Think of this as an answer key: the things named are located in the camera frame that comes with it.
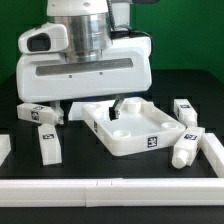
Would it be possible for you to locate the white front rail barrier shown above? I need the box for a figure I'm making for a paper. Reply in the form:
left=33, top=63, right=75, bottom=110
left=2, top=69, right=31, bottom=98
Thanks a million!
left=0, top=178, right=224, bottom=207

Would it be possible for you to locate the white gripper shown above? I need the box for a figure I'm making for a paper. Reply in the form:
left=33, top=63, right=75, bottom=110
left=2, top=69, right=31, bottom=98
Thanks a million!
left=16, top=37, right=152, bottom=124

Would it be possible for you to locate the white rail barrier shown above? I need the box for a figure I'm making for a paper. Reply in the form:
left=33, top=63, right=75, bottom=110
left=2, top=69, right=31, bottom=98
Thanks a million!
left=200, top=133, right=224, bottom=178
left=0, top=178, right=224, bottom=207

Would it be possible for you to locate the white marker plate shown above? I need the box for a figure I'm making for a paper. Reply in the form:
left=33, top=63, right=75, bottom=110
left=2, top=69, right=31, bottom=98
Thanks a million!
left=68, top=102, right=86, bottom=121

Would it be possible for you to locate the white desk top tray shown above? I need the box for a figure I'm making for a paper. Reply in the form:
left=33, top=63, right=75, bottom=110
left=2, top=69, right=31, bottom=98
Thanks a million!
left=82, top=97, right=186, bottom=156

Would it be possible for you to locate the white right rail barrier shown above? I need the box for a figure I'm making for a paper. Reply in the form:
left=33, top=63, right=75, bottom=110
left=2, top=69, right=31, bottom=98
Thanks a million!
left=200, top=133, right=224, bottom=178

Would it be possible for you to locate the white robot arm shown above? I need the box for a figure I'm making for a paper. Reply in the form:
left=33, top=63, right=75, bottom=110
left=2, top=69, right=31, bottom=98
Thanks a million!
left=16, top=0, right=153, bottom=120

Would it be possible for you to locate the white left rail block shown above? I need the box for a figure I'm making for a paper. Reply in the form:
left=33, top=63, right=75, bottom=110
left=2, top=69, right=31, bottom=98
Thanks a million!
left=0, top=135, right=11, bottom=166

